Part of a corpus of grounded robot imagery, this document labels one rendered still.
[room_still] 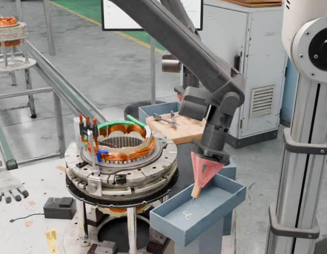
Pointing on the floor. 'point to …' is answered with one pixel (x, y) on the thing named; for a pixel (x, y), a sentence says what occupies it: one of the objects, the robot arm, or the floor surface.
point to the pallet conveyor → (4, 151)
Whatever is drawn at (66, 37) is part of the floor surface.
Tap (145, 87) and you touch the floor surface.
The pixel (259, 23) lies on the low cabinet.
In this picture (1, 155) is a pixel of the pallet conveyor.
